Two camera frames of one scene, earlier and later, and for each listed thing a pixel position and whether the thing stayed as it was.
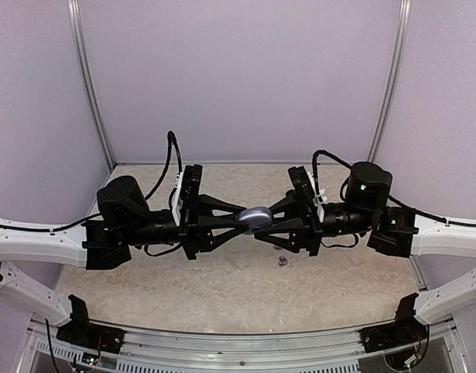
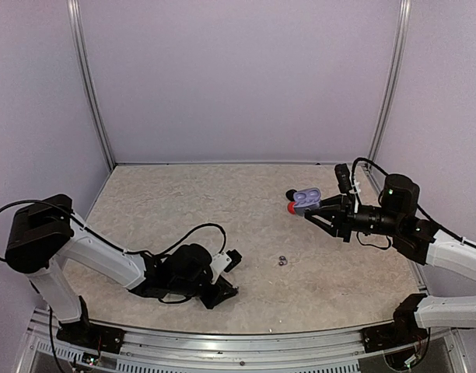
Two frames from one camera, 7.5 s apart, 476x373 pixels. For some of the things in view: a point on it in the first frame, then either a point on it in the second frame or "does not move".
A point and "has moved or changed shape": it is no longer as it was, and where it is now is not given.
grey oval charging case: (258, 218) has moved or changed shape
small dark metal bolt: (282, 260) does not move
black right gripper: (303, 235) to (344, 224)
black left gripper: (205, 203) to (216, 298)
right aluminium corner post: (393, 82) does not move
